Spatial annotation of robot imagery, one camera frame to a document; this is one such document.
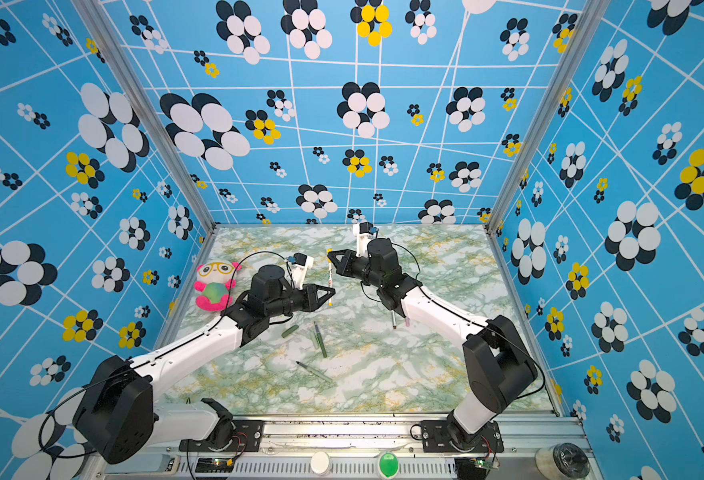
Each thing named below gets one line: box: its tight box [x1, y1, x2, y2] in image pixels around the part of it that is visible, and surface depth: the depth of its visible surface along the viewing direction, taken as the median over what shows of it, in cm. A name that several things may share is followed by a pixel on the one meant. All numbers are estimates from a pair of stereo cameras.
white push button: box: [310, 451, 331, 476], surface depth 65 cm
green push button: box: [377, 452, 400, 479], surface depth 63 cm
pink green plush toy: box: [194, 260, 243, 312], surface depth 98 cm
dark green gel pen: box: [295, 360, 333, 383], surface depth 86 cm
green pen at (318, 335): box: [314, 324, 328, 358], surface depth 91 cm
